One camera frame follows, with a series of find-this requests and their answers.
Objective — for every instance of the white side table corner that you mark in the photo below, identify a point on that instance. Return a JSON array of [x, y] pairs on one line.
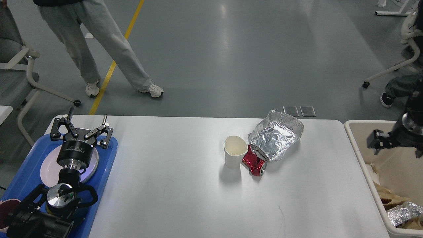
[[5, 111]]

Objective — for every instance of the blue plastic tray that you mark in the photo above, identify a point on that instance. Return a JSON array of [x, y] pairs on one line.
[[28, 177]]

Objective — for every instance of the foil bowl with paper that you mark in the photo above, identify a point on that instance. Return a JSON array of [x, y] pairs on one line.
[[403, 213]]

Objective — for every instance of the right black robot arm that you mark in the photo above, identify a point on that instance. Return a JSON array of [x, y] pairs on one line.
[[414, 106]]

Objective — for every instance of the beige plastic bin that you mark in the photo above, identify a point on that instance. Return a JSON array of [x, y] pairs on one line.
[[398, 168]]

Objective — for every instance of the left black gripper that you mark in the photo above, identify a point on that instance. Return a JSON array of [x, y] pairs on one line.
[[76, 152]]

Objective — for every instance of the crushed red soda can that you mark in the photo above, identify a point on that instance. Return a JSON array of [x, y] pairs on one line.
[[255, 164]]

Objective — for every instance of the floor outlet plate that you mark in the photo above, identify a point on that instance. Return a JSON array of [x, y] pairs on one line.
[[308, 111], [291, 110]]

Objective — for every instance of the brown paper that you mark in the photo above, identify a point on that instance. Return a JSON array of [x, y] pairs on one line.
[[388, 198]]

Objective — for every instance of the pink mug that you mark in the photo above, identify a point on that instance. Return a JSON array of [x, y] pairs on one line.
[[6, 207]]

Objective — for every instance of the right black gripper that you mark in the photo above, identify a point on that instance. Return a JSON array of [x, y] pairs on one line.
[[405, 133]]

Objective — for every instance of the white office chair right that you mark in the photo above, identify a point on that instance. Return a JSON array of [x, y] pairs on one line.
[[409, 32]]

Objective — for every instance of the aluminium foil sheet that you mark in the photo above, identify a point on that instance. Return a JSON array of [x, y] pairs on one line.
[[272, 137]]

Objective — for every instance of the pink plate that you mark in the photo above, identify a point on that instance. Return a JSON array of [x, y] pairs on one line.
[[49, 168]]

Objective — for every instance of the left floor outlet plate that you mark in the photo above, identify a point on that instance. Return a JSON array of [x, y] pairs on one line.
[[291, 110]]

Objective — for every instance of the grey office chair left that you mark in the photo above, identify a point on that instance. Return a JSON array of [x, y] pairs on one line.
[[20, 85]]

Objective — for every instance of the right floor outlet plate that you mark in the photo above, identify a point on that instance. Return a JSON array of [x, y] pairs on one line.
[[308, 111]]

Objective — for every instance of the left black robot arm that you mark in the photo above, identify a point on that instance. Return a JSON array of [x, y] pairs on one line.
[[60, 183]]

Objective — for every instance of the white paper cup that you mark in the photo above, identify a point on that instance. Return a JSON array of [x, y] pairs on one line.
[[235, 149]]

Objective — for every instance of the white table leg far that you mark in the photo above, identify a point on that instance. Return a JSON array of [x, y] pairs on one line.
[[396, 7]]

